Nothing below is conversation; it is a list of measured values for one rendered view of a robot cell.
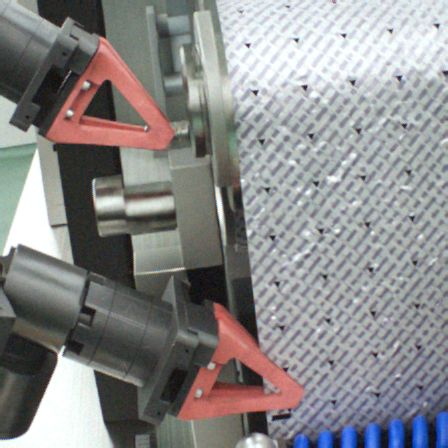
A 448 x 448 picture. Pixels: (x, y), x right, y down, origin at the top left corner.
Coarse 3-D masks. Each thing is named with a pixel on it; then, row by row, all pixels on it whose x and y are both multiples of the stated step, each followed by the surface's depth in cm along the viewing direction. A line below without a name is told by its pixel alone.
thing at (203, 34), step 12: (204, 12) 75; (204, 24) 73; (204, 36) 72; (204, 48) 71; (204, 60) 71; (216, 60) 71; (204, 72) 71; (216, 72) 71; (216, 84) 71; (216, 96) 71; (216, 108) 71; (216, 120) 71; (216, 132) 72; (216, 144) 72; (216, 156) 73; (216, 168) 73; (228, 168) 74; (216, 180) 75; (228, 180) 75
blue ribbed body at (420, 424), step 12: (396, 420) 75; (420, 420) 75; (444, 420) 75; (324, 432) 75; (348, 432) 75; (372, 432) 75; (396, 432) 74; (420, 432) 74; (432, 432) 75; (444, 432) 74; (300, 444) 74; (324, 444) 74; (336, 444) 76; (348, 444) 74; (360, 444) 75; (372, 444) 74; (384, 444) 75; (396, 444) 74; (408, 444) 75; (420, 444) 74; (432, 444) 75; (444, 444) 74
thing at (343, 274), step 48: (288, 192) 72; (336, 192) 72; (384, 192) 73; (432, 192) 73; (288, 240) 73; (336, 240) 73; (384, 240) 74; (432, 240) 74; (288, 288) 74; (336, 288) 74; (384, 288) 74; (432, 288) 75; (288, 336) 75; (336, 336) 75; (384, 336) 75; (432, 336) 76; (336, 384) 76; (384, 384) 76; (432, 384) 77; (288, 432) 77; (336, 432) 77; (384, 432) 77
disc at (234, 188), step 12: (204, 0) 76; (216, 12) 71; (216, 24) 70; (216, 36) 70; (216, 48) 70; (228, 84) 69; (228, 96) 69; (228, 108) 69; (228, 120) 70; (228, 132) 70; (228, 144) 71; (228, 156) 72; (228, 192) 79; (240, 192) 73; (240, 204) 75
